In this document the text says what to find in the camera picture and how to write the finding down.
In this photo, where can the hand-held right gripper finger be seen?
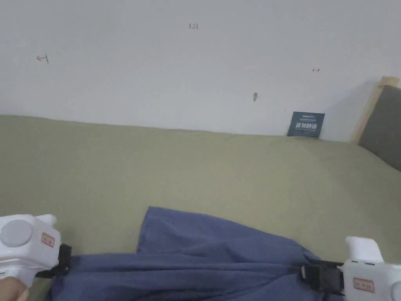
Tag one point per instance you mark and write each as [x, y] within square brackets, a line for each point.
[306, 272]

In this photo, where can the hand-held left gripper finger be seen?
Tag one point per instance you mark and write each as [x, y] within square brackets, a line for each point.
[47, 273]

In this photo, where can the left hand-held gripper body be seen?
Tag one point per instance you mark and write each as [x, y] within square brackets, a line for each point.
[28, 247]

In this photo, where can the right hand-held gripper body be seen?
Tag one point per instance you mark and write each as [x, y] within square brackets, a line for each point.
[372, 276]

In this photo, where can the dark blue shirt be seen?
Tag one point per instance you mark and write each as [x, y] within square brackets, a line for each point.
[200, 260]

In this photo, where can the person's left hand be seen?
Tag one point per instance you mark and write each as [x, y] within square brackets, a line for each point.
[11, 290]

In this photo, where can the dark blue printed card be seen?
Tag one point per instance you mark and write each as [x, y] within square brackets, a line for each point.
[306, 124]

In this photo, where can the bed with pale green sheet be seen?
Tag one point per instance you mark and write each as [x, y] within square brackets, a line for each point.
[156, 169]

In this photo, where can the grey padded headboard wooden frame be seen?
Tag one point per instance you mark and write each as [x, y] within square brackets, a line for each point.
[383, 125]

